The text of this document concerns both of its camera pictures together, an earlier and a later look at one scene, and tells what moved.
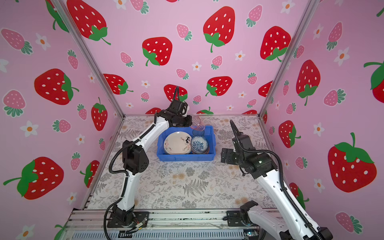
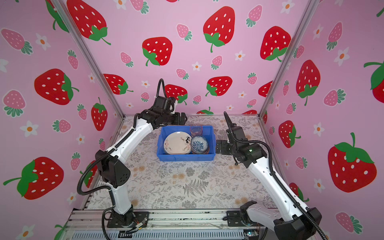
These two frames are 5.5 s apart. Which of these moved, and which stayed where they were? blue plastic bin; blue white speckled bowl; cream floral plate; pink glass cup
Moved: pink glass cup
Stayed: cream floral plate; blue plastic bin; blue white speckled bowl
